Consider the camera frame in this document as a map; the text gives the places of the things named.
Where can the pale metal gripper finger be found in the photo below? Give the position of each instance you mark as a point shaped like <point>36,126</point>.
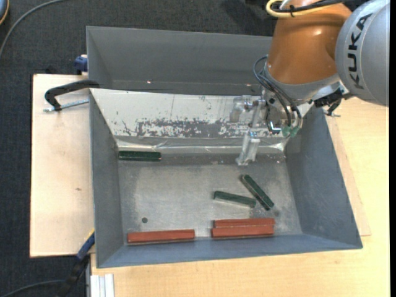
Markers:
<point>238,108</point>
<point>249,148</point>

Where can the dark green flat block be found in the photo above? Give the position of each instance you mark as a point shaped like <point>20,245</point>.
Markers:
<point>235,199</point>
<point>258,192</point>
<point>139,156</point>

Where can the red-brown flat block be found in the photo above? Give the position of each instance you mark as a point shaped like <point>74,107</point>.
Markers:
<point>244,222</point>
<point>242,231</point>
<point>161,236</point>

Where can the grey metal bin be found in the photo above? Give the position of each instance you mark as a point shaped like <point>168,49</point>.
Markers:
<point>185,196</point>

